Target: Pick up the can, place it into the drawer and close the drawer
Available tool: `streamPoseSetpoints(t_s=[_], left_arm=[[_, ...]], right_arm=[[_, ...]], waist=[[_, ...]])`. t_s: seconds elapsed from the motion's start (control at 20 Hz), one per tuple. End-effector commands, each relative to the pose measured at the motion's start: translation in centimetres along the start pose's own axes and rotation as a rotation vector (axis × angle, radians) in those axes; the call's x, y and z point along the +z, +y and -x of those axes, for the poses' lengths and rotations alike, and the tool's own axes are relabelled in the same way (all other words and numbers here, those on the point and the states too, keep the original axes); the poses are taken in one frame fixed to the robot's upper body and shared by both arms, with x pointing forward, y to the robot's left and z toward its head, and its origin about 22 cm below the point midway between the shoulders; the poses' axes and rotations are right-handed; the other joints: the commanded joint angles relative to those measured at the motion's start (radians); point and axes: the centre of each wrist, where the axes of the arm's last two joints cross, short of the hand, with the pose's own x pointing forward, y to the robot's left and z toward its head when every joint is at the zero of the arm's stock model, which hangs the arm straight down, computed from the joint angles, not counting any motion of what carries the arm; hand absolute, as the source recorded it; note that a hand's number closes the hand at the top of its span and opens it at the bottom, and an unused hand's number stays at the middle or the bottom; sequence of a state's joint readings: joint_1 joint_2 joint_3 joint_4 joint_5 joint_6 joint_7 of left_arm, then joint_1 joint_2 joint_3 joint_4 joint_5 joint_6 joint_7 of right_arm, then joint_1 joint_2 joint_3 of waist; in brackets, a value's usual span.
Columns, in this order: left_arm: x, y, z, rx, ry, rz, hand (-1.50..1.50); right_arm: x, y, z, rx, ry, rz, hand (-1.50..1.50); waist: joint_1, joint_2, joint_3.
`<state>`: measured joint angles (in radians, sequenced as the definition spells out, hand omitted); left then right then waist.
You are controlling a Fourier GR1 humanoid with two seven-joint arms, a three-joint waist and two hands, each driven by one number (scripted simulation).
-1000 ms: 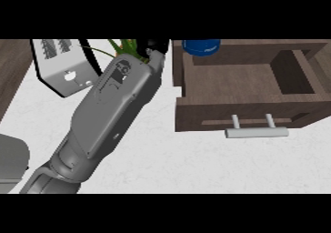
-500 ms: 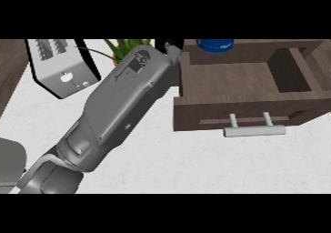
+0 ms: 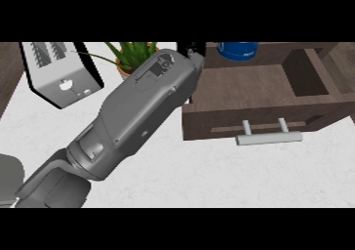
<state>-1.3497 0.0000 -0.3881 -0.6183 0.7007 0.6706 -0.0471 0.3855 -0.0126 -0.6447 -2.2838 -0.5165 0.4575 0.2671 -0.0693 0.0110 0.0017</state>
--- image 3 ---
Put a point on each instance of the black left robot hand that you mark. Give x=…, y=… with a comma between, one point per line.
x=192, y=46

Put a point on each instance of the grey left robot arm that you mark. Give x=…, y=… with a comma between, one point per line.
x=132, y=107

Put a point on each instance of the blue can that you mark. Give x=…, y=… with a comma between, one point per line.
x=238, y=50

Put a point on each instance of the dark wooden open drawer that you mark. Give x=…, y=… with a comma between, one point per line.
x=242, y=84

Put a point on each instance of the dark wooden drawer cabinet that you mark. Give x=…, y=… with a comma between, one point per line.
x=290, y=52

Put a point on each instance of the dark wooden drawer front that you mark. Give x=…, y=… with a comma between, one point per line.
x=219, y=122

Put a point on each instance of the green aloe plant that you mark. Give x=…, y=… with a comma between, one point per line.
x=132, y=52

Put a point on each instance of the orange plant pot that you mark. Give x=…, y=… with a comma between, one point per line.
x=123, y=71

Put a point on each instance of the silver toaster with black sides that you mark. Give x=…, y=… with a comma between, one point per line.
x=58, y=76

